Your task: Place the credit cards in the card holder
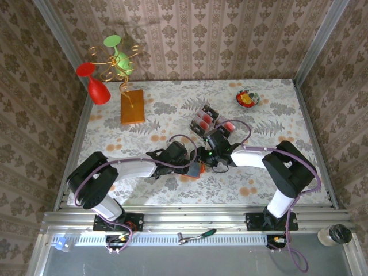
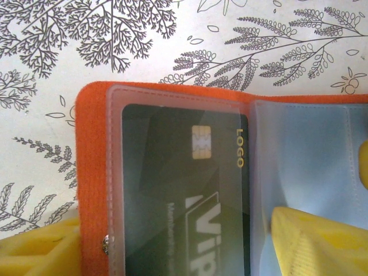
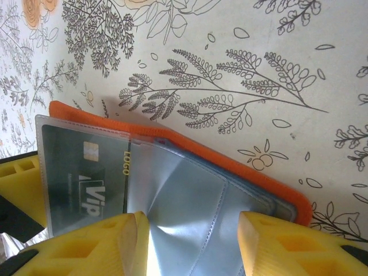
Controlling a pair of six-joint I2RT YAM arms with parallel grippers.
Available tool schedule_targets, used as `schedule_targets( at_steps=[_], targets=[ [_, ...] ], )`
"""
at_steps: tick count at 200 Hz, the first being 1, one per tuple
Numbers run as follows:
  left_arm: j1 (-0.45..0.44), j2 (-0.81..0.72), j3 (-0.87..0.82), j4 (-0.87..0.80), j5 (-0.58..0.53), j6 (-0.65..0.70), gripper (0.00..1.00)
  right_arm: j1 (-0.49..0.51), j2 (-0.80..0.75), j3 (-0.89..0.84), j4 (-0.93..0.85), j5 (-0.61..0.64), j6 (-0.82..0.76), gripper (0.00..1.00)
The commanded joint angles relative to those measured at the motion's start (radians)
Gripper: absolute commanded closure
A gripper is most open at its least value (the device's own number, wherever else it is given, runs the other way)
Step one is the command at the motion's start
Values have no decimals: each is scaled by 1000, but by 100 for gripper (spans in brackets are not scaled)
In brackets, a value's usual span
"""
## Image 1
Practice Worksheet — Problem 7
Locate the orange card holder wallet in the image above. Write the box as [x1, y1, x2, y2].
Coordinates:
[182, 160, 206, 181]

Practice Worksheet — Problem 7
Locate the clear acrylic card display stand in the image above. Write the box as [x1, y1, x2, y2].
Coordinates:
[188, 102, 237, 139]

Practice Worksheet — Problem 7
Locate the red black VIP credit card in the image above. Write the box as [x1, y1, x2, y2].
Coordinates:
[189, 119, 213, 136]
[197, 103, 218, 121]
[218, 116, 236, 137]

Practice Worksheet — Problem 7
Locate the floral patterned tablecloth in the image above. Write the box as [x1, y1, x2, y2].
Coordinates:
[67, 79, 331, 206]

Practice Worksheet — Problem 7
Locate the small colourful patterned bowl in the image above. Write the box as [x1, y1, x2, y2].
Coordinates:
[235, 89, 261, 109]

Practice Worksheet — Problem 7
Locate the red plastic wine glass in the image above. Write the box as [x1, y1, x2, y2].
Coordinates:
[76, 63, 112, 105]

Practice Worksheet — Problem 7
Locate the green plastic wine glass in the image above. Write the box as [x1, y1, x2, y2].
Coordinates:
[103, 34, 135, 77]

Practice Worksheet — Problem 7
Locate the white cup with lid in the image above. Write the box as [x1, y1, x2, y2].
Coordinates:
[317, 224, 353, 247]

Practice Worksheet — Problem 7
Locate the thin wire loop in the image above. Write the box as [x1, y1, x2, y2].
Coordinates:
[212, 160, 230, 174]

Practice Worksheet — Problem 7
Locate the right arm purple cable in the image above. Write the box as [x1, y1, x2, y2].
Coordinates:
[212, 120, 322, 274]

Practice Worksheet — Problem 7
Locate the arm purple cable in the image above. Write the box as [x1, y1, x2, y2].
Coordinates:
[212, 120, 322, 274]
[73, 134, 199, 255]

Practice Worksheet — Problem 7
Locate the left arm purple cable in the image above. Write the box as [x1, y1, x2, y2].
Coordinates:
[73, 134, 199, 255]

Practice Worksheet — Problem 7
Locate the aluminium mounting rail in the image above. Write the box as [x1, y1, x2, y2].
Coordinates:
[40, 205, 351, 235]

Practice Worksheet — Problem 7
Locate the gold wire rack wooden base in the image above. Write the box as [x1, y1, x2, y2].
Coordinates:
[87, 40, 146, 126]

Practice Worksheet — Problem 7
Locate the ratchet wrench green handle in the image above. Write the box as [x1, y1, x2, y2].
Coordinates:
[177, 228, 217, 246]

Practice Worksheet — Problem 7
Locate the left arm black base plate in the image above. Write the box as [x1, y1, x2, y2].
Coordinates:
[93, 213, 144, 232]

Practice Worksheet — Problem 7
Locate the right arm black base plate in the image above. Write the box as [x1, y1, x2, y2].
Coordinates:
[246, 212, 299, 232]

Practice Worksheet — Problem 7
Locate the slotted grey cable duct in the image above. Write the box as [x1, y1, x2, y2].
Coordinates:
[51, 232, 268, 247]

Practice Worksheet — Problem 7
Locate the black connector box with wires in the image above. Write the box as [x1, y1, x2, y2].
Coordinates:
[105, 234, 135, 255]
[266, 234, 290, 251]

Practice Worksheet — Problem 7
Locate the aluminium frame post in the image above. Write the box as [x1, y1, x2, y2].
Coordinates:
[293, 0, 350, 84]
[33, 0, 90, 90]

